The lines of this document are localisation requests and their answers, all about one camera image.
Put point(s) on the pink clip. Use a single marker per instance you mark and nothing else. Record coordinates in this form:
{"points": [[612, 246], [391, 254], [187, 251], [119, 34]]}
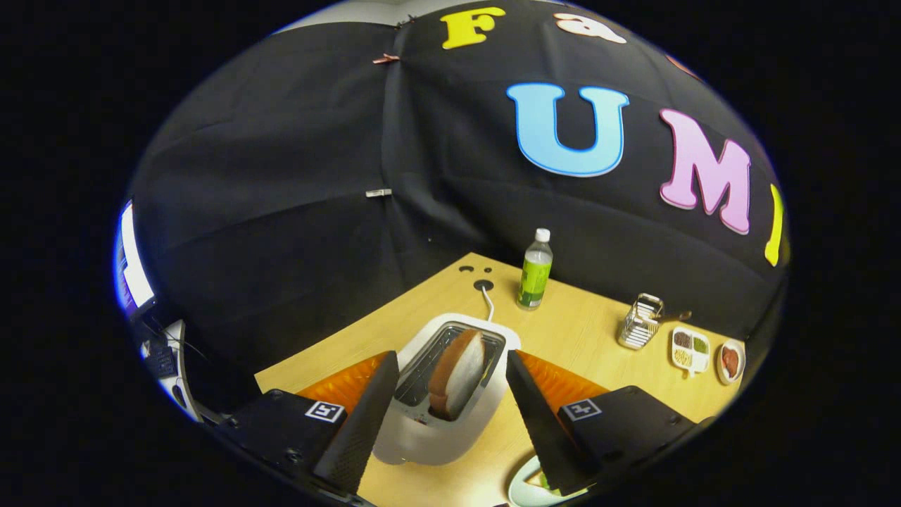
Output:
{"points": [[386, 59]]}

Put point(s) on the bread slice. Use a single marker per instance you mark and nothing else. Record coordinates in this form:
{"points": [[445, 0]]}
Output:
{"points": [[457, 373]]}

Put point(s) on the black backdrop cloth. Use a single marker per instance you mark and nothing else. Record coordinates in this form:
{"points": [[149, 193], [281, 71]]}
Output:
{"points": [[317, 176]]}

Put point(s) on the white clip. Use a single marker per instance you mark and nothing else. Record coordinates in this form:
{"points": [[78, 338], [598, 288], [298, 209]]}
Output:
{"points": [[379, 192]]}

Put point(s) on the small plate under meat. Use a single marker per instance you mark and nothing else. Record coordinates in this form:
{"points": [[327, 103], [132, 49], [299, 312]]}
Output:
{"points": [[721, 373]]}

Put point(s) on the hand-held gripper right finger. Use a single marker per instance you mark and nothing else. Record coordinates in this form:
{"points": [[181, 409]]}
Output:
{"points": [[542, 422]]}

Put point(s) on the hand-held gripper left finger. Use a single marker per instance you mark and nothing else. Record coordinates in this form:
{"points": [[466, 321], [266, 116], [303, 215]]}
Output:
{"points": [[362, 422]]}

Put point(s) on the light green round plate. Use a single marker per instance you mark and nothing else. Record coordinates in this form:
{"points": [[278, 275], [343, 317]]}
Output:
{"points": [[524, 486]]}

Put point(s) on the red meat slice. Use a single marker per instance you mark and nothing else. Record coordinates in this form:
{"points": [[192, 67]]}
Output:
{"points": [[731, 361]]}

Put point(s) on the white toaster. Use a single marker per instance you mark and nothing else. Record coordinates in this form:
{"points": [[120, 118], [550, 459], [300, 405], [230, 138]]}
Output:
{"points": [[436, 440]]}

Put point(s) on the green label water bottle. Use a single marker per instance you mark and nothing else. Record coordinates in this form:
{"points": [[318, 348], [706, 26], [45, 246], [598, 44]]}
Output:
{"points": [[535, 278]]}

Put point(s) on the computer monitor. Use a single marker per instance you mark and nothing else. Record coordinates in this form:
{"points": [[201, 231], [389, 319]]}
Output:
{"points": [[134, 267]]}

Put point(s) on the white divided seasoning dish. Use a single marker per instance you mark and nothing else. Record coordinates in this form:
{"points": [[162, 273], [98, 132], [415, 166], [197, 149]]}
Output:
{"points": [[691, 352]]}

